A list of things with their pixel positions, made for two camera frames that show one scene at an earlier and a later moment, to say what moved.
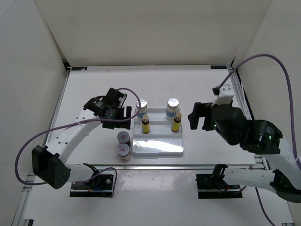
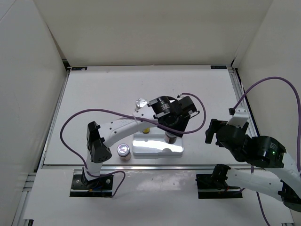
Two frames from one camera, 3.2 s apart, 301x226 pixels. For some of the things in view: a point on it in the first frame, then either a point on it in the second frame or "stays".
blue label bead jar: x=143 y=110 stays
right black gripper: x=200 y=110 -> x=214 y=124
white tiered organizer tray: x=161 y=140 stays
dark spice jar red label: x=123 y=137 -> x=170 y=138
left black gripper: x=124 y=124 -> x=182 y=124
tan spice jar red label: x=123 y=150 stays
